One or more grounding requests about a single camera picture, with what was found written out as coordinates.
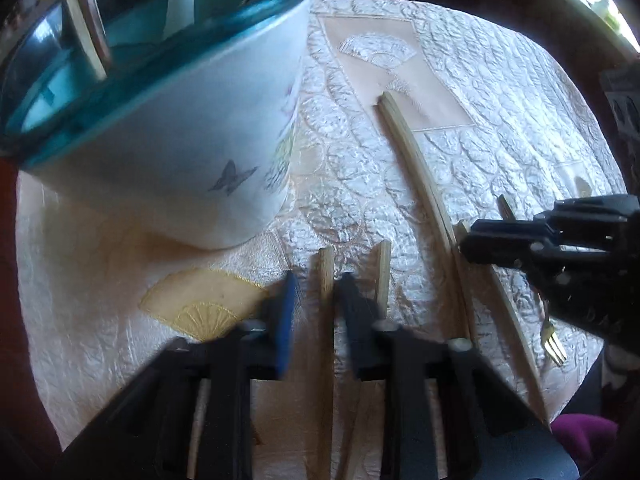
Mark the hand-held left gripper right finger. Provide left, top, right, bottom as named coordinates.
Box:
left=337, top=272, right=581, bottom=480

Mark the gold metal fork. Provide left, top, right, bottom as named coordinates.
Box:
left=497, top=194, right=568, bottom=365

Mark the purple cloth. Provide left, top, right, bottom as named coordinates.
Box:
left=550, top=412, right=621, bottom=461

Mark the white teal-rimmed utensil holder cup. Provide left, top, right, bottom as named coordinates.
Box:
left=0, top=0, right=316, bottom=251

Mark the cream embroidered tablecloth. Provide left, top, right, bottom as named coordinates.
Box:
left=15, top=0, right=626, bottom=480

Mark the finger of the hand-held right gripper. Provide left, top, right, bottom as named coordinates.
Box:
left=470, top=194, right=628, bottom=242
left=460, top=239, right=566, bottom=272

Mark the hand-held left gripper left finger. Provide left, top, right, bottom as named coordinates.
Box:
left=62, top=270, right=303, bottom=480

